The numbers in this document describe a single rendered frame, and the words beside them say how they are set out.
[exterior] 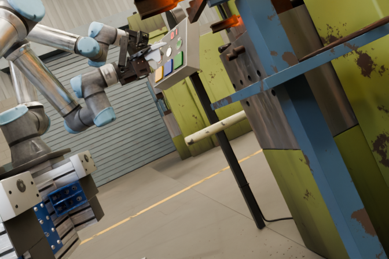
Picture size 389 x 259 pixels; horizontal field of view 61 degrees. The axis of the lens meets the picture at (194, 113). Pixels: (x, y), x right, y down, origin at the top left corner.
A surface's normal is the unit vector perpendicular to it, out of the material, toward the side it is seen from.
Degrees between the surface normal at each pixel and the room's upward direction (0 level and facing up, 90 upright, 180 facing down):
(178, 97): 90
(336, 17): 90
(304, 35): 90
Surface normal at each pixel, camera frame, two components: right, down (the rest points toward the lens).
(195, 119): 0.12, -0.05
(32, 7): 0.77, -0.43
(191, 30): 0.57, -0.26
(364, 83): -0.88, 0.40
